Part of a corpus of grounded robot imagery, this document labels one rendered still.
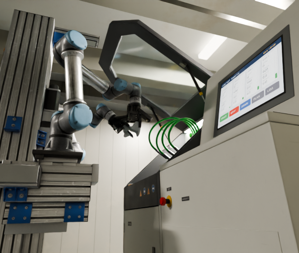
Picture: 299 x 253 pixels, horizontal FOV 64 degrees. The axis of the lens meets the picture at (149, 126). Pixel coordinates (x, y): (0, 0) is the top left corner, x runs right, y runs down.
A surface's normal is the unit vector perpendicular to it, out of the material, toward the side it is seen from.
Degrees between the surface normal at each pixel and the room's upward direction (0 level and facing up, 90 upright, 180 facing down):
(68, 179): 90
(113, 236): 90
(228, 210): 90
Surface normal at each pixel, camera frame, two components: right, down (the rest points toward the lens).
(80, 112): 0.74, -0.13
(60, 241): 0.33, -0.34
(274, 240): -0.94, -0.11
